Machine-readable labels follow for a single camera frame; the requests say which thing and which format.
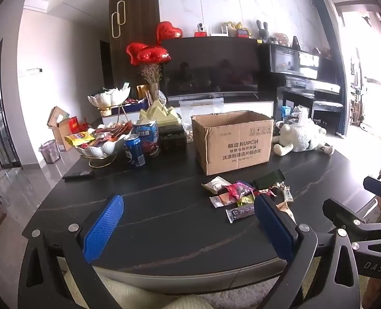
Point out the white plush sheep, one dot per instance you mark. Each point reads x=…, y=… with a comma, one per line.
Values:
x=303, y=138

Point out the red brown wrapped candy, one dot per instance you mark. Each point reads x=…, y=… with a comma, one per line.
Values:
x=266, y=192

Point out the blue drink carton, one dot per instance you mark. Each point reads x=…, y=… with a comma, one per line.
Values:
x=148, y=138

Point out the beige snack packet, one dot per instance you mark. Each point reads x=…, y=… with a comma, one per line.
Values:
x=287, y=210

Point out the small brown snack packet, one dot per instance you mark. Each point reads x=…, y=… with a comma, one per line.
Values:
x=221, y=200

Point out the black metronome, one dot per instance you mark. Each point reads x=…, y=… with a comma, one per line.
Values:
x=296, y=43

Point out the pile of snacks in bowl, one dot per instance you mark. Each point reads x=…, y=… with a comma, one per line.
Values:
x=106, y=133

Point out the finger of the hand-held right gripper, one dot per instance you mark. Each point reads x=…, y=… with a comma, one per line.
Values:
x=345, y=214
x=380, y=186

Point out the white snack packet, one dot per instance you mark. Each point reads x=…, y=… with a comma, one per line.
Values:
x=216, y=185

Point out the pink snack packet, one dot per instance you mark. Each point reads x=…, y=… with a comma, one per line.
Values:
x=238, y=189

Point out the clear plastic container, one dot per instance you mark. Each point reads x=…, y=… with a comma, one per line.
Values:
x=201, y=109

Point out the red gift box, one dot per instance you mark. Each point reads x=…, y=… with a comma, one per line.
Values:
x=74, y=125

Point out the white two-tier lotus fruit stand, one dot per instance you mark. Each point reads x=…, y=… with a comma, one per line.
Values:
x=108, y=98

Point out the white security camera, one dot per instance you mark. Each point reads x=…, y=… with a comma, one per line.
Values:
x=201, y=29

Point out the gold wall ornament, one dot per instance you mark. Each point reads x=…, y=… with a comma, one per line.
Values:
x=119, y=19

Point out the black upright piano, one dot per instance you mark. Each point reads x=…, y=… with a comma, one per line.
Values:
x=293, y=61

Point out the dark green snack packet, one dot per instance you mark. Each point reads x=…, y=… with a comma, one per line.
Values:
x=267, y=178

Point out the blue snack bag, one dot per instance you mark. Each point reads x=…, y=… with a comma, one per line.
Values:
x=286, y=112

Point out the black rabbit figure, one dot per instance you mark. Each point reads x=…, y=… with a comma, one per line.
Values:
x=263, y=33

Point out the dried flower bouquet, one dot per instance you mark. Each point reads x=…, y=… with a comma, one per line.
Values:
x=151, y=72

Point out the red heart balloon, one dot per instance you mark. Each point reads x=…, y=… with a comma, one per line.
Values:
x=133, y=53
x=155, y=57
x=168, y=32

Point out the brown cardboard box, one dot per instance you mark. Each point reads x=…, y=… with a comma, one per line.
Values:
x=235, y=148

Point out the blue soda can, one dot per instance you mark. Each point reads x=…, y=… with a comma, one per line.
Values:
x=134, y=153

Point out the glass vase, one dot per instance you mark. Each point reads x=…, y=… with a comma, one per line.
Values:
x=154, y=95

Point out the black remote control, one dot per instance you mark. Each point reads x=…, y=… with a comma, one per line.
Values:
x=78, y=174

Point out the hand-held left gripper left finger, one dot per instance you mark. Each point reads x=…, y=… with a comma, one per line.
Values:
x=103, y=228

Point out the green yellow snack packet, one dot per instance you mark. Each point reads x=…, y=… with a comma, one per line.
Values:
x=245, y=201

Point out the open cardboard box on floor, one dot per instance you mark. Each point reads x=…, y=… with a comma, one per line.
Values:
x=60, y=132

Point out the dark lidded box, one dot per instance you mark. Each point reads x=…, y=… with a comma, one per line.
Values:
x=172, y=138

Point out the striped wrapped candy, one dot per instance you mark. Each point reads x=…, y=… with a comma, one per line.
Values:
x=280, y=186

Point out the grey trash bin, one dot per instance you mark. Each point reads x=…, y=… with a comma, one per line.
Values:
x=50, y=153

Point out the black piano bench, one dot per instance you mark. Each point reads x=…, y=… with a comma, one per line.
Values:
x=327, y=106

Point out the plush doll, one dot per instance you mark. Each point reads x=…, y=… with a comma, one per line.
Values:
x=280, y=39

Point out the dark bar snack packet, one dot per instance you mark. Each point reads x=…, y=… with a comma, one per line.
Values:
x=240, y=212

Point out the small white striped packet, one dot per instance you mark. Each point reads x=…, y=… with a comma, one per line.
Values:
x=287, y=194

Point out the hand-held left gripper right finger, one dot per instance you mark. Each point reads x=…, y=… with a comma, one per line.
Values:
x=274, y=228

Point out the yellow mountain-shaped tissue box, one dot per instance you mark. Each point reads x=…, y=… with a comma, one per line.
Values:
x=160, y=114

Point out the black television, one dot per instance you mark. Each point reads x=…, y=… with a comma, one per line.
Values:
x=209, y=67

